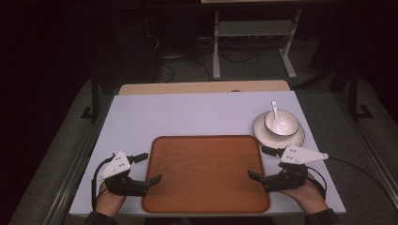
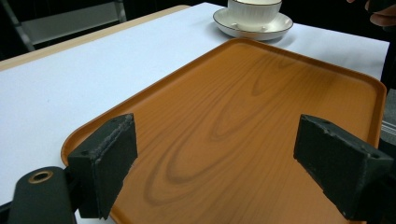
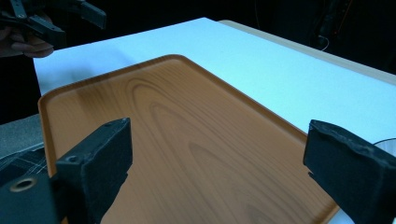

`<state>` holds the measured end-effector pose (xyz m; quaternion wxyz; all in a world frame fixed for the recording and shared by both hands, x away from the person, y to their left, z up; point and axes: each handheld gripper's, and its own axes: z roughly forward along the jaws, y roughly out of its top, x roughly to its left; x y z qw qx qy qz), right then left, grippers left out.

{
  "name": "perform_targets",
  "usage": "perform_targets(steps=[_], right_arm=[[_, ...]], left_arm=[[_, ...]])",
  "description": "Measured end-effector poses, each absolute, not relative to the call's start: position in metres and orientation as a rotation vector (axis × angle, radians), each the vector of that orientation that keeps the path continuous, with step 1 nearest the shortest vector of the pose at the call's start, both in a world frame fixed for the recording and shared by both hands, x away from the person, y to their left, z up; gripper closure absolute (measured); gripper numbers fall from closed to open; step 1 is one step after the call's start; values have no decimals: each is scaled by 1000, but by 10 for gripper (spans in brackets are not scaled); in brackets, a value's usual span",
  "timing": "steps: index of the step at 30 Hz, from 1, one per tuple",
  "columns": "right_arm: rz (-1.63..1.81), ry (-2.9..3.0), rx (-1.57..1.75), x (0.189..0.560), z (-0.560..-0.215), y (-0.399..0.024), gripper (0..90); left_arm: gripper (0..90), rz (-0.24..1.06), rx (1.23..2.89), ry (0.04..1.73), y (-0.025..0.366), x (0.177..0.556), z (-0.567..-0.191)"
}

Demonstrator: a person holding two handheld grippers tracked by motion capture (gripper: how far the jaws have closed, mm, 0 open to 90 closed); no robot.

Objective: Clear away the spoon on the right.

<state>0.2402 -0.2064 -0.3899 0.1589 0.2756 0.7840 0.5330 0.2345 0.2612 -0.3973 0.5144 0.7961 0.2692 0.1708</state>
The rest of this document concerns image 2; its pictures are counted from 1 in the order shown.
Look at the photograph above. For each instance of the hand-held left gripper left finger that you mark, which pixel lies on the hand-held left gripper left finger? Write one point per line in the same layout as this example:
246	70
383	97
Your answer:
102	168

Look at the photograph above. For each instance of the grey chair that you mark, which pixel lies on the grey chair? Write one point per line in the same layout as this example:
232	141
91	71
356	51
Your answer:
62	23

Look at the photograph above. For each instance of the white ribbed cup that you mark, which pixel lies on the white ribbed cup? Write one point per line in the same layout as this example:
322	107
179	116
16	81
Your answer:
253	14

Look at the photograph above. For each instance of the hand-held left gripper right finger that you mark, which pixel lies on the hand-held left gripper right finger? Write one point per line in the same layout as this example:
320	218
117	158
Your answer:
336	161

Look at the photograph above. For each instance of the white saucer with dark rim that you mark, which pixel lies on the white saucer with dark rim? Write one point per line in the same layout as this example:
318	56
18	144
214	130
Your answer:
280	26

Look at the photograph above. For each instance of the orange wood-grain tray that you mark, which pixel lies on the orange wood-grain tray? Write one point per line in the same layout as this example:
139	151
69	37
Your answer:
236	124

